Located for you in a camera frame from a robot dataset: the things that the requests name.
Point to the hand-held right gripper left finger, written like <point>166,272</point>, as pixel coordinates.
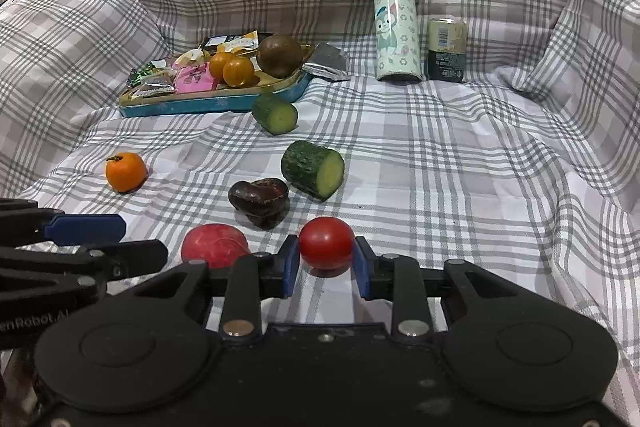
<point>289,268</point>

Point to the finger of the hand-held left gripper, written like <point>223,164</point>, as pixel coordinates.
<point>85,227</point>
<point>130,257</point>

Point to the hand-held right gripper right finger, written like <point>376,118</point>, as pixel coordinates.
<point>362,271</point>

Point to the red tomato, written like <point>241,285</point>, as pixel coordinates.
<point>326,246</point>

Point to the orange with stem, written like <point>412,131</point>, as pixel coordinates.
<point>125,173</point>

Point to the large red apple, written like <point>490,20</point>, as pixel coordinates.
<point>215,246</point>

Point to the green cucumber piece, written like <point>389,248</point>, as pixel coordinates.
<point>310,167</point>
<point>274,113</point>

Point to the grey plaid blanket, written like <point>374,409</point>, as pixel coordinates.
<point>450,182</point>

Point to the brown snack packet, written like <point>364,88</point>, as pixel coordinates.
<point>155,89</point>

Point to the green snack packet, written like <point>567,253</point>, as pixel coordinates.
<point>142,74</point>

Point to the blue snack tray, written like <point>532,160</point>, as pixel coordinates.
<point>210,104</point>

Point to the pink snack packet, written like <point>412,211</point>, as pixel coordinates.
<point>195,79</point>

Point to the cream snack packet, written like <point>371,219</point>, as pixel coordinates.
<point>187,57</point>

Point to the small orange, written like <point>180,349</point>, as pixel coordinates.
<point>218,64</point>
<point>238,72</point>

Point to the silver foil packet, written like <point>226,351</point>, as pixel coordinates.
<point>327,63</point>

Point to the brown round fruit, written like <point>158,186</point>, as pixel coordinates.
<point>279,55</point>

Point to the dark snack packet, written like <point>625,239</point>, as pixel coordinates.
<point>214,40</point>

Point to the yellow white snack packet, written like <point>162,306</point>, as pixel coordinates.
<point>240,43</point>

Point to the green drink can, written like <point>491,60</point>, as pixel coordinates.
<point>446,49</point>

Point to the white cartoon water bottle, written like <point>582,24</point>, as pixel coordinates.
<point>396,29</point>

